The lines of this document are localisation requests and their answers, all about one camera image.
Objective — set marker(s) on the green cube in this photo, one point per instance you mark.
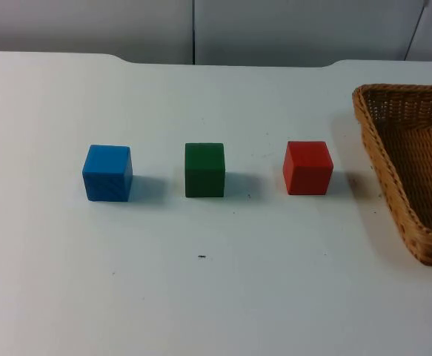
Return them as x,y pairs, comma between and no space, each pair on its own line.
204,170

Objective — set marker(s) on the red cube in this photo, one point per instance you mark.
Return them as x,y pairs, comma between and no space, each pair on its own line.
306,168

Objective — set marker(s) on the blue cube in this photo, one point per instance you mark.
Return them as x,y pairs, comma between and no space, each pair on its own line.
106,174

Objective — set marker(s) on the pale brown wicker basket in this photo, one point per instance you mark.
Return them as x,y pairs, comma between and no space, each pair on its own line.
419,167

